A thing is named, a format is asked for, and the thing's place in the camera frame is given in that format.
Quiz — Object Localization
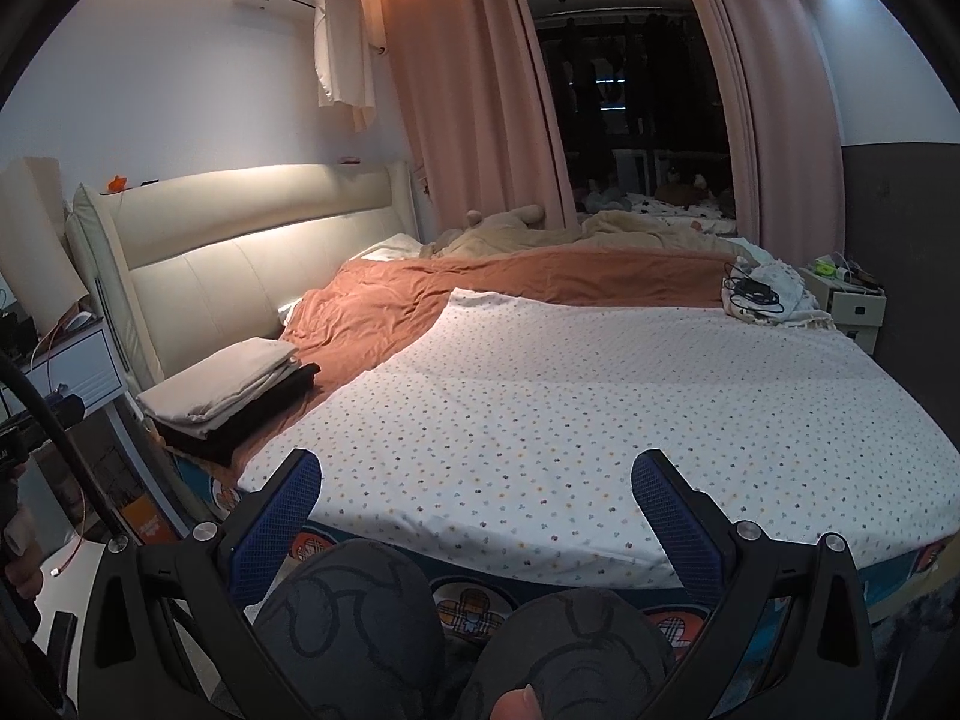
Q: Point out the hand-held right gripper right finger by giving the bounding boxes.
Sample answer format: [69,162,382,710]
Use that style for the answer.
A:
[630,448,882,720]

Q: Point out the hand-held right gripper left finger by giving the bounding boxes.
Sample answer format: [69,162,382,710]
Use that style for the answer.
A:
[79,448,323,720]

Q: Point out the beige zip jacket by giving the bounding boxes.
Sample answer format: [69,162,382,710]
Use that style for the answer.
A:
[139,337,299,425]

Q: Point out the black folded clothes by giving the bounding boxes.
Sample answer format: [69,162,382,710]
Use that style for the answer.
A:
[154,361,322,466]

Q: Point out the person's left hand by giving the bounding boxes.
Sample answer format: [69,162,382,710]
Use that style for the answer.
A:
[0,499,46,605]

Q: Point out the white bedside table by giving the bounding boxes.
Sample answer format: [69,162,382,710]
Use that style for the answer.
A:
[19,311,132,421]

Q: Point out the orange box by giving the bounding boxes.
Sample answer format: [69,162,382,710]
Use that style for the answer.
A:
[124,491,170,541]

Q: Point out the bed with dotted sheet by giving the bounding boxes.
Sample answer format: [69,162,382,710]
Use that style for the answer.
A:
[236,286,960,590]

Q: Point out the white lamp shade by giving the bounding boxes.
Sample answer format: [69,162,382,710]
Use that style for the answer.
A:
[0,156,89,335]

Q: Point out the orange-brown blanket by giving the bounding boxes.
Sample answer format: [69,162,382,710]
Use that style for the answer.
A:
[202,247,751,481]

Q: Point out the cream padded headboard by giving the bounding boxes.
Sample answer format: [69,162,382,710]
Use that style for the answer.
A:
[64,161,421,398]

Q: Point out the white nightstand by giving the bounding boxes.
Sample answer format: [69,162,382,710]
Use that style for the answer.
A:
[799,262,887,353]

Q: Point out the white pillow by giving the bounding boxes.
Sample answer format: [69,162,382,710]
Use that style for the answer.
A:
[360,234,425,263]

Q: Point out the beige plush blanket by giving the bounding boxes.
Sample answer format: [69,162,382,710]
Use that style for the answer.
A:
[420,202,751,260]

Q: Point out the brown plush toy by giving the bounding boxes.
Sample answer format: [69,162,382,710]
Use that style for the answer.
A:
[660,165,710,205]

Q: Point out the dark window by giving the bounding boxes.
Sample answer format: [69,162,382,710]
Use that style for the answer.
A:
[517,0,740,218]

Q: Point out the white hanging garment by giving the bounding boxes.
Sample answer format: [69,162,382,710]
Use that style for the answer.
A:
[311,0,377,132]

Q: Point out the thick black cable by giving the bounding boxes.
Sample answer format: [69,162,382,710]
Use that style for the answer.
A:
[0,349,121,541]

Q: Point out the black cable bundle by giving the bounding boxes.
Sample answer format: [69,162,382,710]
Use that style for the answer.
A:
[724,259,785,316]

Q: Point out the black cables on white cloth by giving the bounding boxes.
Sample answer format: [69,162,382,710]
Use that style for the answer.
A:
[720,255,837,331]

